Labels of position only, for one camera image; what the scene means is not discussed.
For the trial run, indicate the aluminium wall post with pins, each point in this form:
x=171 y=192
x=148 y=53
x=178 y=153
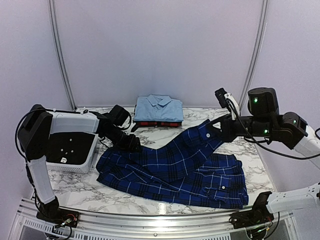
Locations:
x=59 y=53
x=258 y=43

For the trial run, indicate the red plaid folded shirt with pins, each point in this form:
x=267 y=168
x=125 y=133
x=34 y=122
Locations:
x=156 y=123

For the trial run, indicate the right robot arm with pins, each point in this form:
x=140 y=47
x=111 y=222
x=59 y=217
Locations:
x=266 y=122

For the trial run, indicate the black shirt in basket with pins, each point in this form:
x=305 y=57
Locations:
x=70 y=148

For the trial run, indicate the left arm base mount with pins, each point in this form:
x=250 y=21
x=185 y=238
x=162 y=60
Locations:
x=51 y=212

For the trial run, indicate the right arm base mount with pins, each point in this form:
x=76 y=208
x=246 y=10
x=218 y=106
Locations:
x=259 y=214

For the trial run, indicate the light blue folded shirt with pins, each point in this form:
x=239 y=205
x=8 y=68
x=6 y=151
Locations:
x=160 y=99

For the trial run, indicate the left aluminium wall post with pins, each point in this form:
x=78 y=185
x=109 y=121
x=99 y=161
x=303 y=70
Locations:
x=59 y=53

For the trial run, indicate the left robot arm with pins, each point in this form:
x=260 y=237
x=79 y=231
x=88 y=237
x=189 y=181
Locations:
x=48 y=136

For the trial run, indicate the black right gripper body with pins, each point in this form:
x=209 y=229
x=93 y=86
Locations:
x=231 y=134

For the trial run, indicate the blue plaid long sleeve shirt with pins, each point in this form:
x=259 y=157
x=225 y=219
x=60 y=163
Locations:
x=187 y=170

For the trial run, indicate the aluminium front frame rail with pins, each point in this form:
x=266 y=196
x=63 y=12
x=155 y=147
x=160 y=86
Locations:
x=111 y=226

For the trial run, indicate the white plastic basket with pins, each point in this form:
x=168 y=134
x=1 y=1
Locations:
x=74 y=122

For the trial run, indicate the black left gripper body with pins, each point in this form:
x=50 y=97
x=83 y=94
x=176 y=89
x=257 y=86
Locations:
x=123 y=144

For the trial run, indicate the right aluminium wall post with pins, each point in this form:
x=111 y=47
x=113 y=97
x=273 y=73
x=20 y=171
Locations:
x=258 y=43

